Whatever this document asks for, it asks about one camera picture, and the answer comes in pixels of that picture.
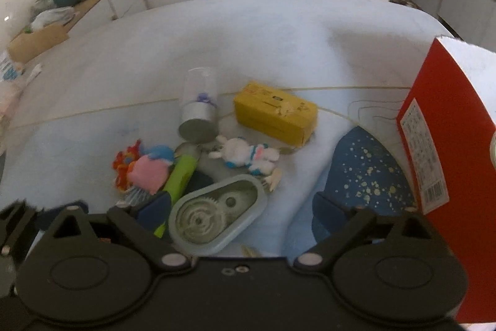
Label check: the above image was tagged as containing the clear plastic bag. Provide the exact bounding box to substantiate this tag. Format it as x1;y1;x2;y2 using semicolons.
31;6;76;30

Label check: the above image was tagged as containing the lime green highlighter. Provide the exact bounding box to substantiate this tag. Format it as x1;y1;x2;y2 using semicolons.
154;154;199;238

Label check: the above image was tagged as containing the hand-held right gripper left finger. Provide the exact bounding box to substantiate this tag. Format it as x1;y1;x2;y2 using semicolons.
50;193;192;270

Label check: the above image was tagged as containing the red orange toy figure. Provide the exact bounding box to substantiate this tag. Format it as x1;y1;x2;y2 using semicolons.
112;139;144;192

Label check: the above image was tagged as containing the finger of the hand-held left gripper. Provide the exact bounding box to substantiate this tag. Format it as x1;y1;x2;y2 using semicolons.
0;200;88;257

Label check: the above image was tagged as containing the white tube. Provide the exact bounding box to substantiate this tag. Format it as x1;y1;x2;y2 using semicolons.
0;52;24;83

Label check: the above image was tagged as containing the crumpled white tissue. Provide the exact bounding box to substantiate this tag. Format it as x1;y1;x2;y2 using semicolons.
25;63;43;83

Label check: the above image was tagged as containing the glass dome jar silver base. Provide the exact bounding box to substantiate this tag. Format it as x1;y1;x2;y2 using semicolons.
178;67;218;143

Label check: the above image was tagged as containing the white blue astronaut toy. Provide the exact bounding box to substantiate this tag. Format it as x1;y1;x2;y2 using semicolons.
208;135;283;193

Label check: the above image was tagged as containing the dark blue speckled placemat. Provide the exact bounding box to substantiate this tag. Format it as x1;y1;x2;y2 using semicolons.
312;125;417;244

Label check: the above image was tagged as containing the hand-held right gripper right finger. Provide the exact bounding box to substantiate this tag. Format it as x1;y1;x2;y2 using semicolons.
292;192;436;270

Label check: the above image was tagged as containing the brown cardboard box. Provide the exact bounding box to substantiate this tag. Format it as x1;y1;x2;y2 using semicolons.
8;23;70;62

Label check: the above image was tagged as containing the grey-blue correction tape dispenser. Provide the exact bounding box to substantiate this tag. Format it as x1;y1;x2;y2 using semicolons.
168;174;269;255

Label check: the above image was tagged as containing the yellow rectangular box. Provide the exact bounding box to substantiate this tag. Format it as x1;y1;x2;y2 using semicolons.
233;81;318;146

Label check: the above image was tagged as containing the red cardboard shoe box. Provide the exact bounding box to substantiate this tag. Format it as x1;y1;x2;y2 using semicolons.
396;37;496;324

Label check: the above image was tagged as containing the pink plush doll keychain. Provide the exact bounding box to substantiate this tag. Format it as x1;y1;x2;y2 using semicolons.
116;144;176;206

